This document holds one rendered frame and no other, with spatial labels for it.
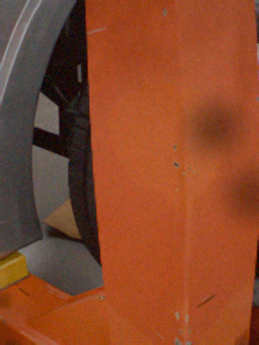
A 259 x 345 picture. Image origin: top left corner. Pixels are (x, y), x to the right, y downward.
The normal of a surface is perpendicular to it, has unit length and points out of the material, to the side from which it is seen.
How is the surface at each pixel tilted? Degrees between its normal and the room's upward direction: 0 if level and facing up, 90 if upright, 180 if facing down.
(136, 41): 90
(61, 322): 90
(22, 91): 90
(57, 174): 0
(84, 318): 90
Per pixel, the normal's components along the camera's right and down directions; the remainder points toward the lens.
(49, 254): -0.05, -0.90
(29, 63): 0.72, 0.27
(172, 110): -0.69, 0.34
